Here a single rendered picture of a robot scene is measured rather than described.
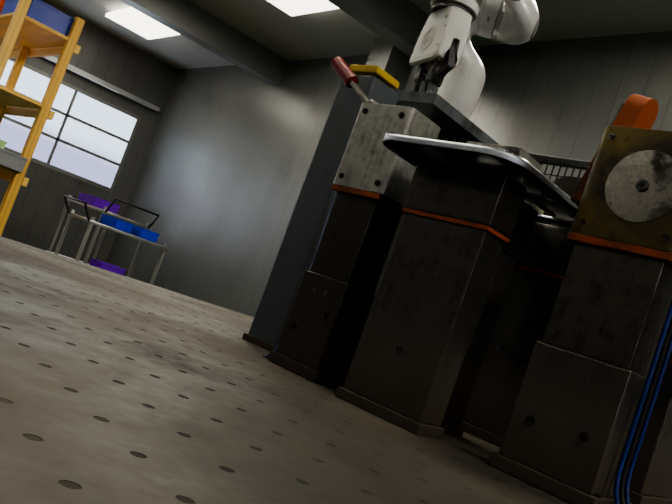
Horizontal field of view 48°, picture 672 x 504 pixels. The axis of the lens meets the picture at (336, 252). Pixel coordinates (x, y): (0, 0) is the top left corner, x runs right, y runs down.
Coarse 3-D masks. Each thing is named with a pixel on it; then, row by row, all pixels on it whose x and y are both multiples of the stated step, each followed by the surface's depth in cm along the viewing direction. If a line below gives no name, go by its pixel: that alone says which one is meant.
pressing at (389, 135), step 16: (384, 144) 87; (400, 144) 90; (416, 144) 86; (432, 144) 80; (448, 144) 78; (464, 144) 77; (416, 160) 93; (432, 160) 91; (448, 160) 88; (464, 160) 86; (480, 160) 83; (496, 160) 81; (512, 160) 75; (512, 176) 85; (528, 176) 83; (544, 176) 78; (528, 192) 90; (544, 192) 87; (560, 192) 81; (544, 208) 95; (560, 208) 92; (576, 208) 85; (560, 224) 101
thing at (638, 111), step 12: (636, 96) 78; (624, 108) 78; (636, 108) 78; (648, 108) 78; (612, 120) 80; (624, 120) 78; (636, 120) 77; (648, 120) 79; (588, 168) 79; (576, 192) 79; (576, 204) 80
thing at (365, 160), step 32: (384, 128) 96; (416, 128) 96; (352, 160) 98; (384, 160) 95; (352, 192) 97; (384, 192) 94; (352, 224) 96; (384, 224) 97; (320, 256) 98; (352, 256) 95; (384, 256) 98; (320, 288) 96; (352, 288) 94; (288, 320) 98; (320, 320) 94; (352, 320) 96; (288, 352) 96; (320, 352) 93; (352, 352) 97
